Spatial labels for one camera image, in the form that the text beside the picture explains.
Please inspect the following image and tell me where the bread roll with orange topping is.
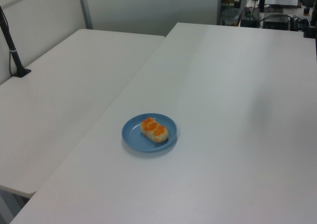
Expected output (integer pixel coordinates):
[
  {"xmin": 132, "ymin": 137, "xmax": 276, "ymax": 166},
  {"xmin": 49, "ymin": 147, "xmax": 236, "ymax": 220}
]
[{"xmin": 140, "ymin": 117, "xmax": 169, "ymax": 144}]

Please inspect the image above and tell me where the blue oval plastic plate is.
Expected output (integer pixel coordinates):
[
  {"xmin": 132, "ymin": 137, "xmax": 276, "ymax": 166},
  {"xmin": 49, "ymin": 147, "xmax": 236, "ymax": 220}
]
[{"xmin": 121, "ymin": 113, "xmax": 178, "ymax": 153}]

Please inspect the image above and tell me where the clear glass jar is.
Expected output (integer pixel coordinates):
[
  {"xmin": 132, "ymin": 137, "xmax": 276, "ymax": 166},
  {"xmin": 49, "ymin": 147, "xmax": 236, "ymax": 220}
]
[{"xmin": 221, "ymin": 8, "xmax": 241, "ymax": 26}]

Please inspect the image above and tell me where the black equipment box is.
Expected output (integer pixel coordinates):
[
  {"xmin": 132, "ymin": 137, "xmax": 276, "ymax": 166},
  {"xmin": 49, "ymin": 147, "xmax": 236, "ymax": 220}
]
[{"xmin": 239, "ymin": 9, "xmax": 261, "ymax": 28}]

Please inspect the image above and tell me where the grey metal partition post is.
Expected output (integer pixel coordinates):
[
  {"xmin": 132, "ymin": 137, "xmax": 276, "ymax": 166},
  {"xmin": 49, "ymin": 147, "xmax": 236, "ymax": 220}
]
[{"xmin": 76, "ymin": 0, "xmax": 94, "ymax": 30}]

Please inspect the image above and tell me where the black electronics box with cables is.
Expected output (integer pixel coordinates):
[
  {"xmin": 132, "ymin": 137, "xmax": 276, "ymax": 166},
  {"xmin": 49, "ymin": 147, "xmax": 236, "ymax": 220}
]
[{"xmin": 262, "ymin": 14, "xmax": 310, "ymax": 32}]

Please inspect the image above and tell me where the black camera pole with base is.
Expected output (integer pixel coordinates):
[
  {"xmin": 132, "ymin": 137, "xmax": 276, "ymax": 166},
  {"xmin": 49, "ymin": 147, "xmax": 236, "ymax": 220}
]
[{"xmin": 0, "ymin": 5, "xmax": 32, "ymax": 79}]

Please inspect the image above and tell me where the black camera on mount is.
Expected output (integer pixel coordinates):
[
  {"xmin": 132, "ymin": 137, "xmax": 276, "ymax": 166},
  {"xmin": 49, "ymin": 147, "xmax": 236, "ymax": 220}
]
[{"xmin": 302, "ymin": 0, "xmax": 317, "ymax": 39}]

